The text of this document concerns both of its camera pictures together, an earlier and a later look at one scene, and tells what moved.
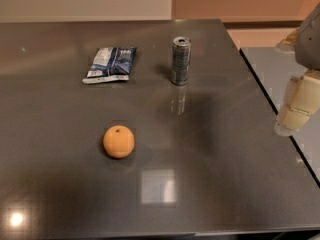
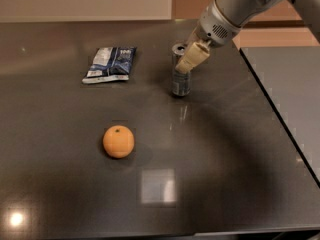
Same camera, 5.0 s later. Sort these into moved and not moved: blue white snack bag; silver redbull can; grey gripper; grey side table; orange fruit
Moved: silver redbull can; grey gripper
Not moved: blue white snack bag; orange fruit; grey side table
